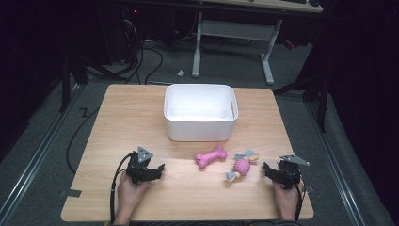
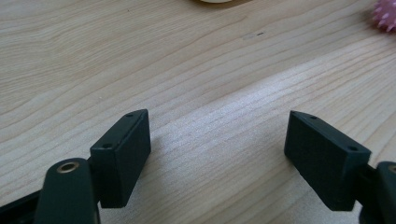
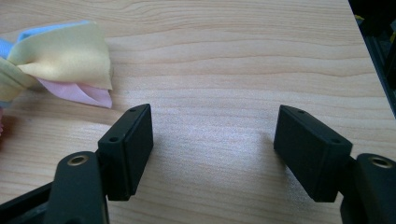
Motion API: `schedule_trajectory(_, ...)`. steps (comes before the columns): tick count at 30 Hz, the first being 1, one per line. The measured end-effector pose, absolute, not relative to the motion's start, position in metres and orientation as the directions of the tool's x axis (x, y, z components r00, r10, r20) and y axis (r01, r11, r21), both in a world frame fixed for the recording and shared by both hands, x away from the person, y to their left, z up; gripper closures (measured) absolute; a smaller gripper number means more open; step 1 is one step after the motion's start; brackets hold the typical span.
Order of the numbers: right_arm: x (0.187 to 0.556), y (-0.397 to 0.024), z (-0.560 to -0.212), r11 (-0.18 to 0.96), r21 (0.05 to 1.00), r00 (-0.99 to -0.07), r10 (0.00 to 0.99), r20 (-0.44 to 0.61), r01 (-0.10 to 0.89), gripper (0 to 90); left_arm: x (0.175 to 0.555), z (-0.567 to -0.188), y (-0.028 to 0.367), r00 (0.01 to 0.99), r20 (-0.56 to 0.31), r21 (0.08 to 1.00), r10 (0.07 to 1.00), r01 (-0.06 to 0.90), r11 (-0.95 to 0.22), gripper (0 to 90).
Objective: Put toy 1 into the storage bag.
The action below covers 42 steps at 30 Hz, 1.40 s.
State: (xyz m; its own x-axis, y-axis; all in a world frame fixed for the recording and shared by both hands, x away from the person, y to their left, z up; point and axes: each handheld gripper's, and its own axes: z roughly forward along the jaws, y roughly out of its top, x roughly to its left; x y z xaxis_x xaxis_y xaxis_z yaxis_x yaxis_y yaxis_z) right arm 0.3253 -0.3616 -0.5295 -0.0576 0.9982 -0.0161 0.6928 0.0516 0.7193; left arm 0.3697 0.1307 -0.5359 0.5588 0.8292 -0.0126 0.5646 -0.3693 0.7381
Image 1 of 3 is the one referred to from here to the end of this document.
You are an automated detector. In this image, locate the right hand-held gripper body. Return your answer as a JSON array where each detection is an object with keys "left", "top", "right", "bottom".
[{"left": 277, "top": 153, "right": 311, "bottom": 191}]

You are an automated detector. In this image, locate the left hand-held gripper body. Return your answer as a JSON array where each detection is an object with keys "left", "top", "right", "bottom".
[{"left": 126, "top": 146, "right": 154, "bottom": 186}]

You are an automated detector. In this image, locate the pink rope ball toy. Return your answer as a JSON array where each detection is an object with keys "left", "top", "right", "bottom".
[{"left": 225, "top": 149, "right": 261, "bottom": 184}]

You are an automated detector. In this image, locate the pink bone toy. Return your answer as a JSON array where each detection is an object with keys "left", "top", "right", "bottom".
[{"left": 194, "top": 144, "right": 229, "bottom": 170}]

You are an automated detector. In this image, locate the white plastic storage box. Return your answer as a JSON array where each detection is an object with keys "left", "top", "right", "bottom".
[{"left": 163, "top": 83, "right": 240, "bottom": 142}]

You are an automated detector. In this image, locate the person's right hand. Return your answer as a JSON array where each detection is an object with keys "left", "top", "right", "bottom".
[{"left": 272, "top": 181, "right": 305, "bottom": 210}]

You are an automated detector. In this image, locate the person's left hand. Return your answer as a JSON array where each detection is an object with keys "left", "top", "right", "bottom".
[{"left": 117, "top": 171, "right": 152, "bottom": 208}]

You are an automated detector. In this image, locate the black metal stand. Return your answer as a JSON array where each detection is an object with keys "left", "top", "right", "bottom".
[
  {"left": 59, "top": 55, "right": 128, "bottom": 113},
  {"left": 273, "top": 70, "right": 332, "bottom": 134}
]

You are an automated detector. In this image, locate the desk with white metal legs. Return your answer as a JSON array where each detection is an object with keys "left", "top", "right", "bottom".
[{"left": 191, "top": 0, "right": 324, "bottom": 86}]

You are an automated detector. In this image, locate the dark computer tower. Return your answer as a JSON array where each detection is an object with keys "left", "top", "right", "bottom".
[{"left": 120, "top": 5, "right": 146, "bottom": 65}]

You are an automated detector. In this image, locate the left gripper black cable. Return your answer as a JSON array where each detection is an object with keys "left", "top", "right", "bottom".
[{"left": 109, "top": 152, "right": 136, "bottom": 226}]

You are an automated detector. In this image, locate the metal floor rail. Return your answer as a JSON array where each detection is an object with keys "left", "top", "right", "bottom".
[
  {"left": 305, "top": 101, "right": 368, "bottom": 226},
  {"left": 0, "top": 84, "right": 83, "bottom": 226}
]

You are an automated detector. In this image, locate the thin black floor cable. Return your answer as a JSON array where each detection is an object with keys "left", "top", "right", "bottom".
[{"left": 65, "top": 107, "right": 101, "bottom": 175}]

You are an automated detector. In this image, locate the bundle of black floor cables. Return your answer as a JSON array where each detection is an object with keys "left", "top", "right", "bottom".
[{"left": 120, "top": 39, "right": 165, "bottom": 86}]

